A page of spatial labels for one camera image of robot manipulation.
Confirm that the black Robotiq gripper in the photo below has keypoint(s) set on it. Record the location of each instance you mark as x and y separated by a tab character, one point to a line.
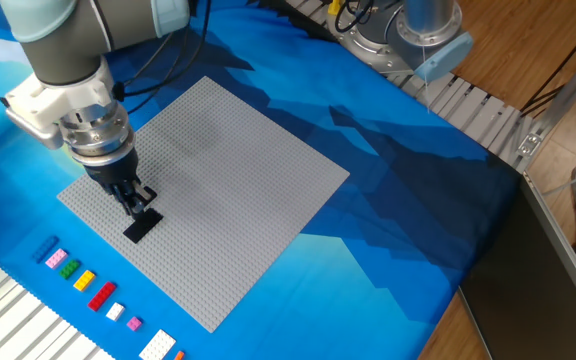
113	175

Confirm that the black Lego plate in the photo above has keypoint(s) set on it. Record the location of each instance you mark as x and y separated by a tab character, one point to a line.
140	231

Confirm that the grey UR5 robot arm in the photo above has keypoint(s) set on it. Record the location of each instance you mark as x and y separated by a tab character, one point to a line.
68	45

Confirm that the large grey Lego baseplate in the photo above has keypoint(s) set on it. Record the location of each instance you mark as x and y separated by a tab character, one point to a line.
228	200

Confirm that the yellow Lego brick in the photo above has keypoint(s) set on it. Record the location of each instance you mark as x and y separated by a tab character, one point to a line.
84	280

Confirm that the green Lego brick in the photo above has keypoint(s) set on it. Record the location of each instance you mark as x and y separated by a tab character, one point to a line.
69	269

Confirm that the pink Lego brick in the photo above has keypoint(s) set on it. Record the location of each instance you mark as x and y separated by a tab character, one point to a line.
56	258

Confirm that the red Lego brick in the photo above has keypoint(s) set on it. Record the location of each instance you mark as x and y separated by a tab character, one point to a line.
102	296

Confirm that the blue Lego brick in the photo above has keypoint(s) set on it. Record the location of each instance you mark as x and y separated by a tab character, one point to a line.
45	249

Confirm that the small white Lego brick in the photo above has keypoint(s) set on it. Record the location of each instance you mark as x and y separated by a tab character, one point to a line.
115	311

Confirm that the small magenta Lego brick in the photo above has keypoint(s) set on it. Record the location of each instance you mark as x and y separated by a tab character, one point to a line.
134	323

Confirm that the large white Lego plate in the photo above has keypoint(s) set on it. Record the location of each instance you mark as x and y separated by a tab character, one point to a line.
157	345

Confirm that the orange Lego brick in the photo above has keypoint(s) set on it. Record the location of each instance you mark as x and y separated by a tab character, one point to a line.
179	355

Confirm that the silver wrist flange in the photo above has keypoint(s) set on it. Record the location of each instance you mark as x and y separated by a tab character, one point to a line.
98	135

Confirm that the blue mountain print cloth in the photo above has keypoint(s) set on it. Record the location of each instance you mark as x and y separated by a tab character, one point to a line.
343	280

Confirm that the small yellow object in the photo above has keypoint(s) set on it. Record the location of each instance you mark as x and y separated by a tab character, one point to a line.
334	7

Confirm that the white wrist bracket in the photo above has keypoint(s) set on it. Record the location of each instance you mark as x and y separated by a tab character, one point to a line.
48	105

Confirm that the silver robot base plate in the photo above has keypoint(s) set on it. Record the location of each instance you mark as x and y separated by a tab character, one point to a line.
368	52

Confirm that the dark panel with metal frame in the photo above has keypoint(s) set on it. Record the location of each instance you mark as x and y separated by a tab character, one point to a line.
523	290

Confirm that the aluminium beam with corner bracket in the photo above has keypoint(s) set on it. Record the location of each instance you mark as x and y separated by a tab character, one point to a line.
563	100

